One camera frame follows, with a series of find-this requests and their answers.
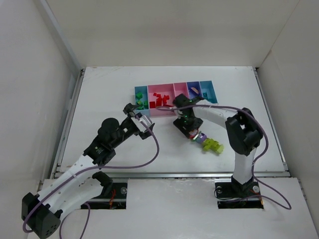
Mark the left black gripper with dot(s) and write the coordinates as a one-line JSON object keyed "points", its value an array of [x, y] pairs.
{"points": [[128, 126]]}

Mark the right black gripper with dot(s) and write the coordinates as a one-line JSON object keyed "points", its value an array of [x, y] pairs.
{"points": [[186, 127]]}

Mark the small green number brick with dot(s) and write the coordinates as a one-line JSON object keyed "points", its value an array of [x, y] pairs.
{"points": [[140, 105]]}

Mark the green slope piece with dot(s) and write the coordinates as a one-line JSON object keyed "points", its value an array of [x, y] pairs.
{"points": [[145, 105]]}

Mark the purple flower duplo brick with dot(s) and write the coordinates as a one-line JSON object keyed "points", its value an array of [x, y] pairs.
{"points": [[200, 138]]}

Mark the red brick cluster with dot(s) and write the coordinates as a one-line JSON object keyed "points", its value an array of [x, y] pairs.
{"points": [[152, 105]]}

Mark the lime green duplo stack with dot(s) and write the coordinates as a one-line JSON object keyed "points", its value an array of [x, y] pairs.
{"points": [[212, 145]]}

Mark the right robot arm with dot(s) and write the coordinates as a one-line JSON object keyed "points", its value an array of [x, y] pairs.
{"points": [[244, 135]]}

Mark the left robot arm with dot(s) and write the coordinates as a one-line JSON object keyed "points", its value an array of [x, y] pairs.
{"points": [[43, 212]]}

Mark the large pink bin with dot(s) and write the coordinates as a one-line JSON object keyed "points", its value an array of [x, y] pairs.
{"points": [[161, 90]]}

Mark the light blue bin right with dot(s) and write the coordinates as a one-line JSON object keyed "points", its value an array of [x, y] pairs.
{"points": [[207, 86]]}

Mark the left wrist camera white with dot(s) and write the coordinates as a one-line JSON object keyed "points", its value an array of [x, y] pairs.
{"points": [[142, 123]]}

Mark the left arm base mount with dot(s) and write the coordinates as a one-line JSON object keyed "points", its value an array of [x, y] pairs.
{"points": [[113, 194]]}

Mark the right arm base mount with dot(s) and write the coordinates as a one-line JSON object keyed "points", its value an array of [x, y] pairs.
{"points": [[230, 197]]}

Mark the aluminium rail front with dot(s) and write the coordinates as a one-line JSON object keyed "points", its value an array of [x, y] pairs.
{"points": [[190, 175]]}

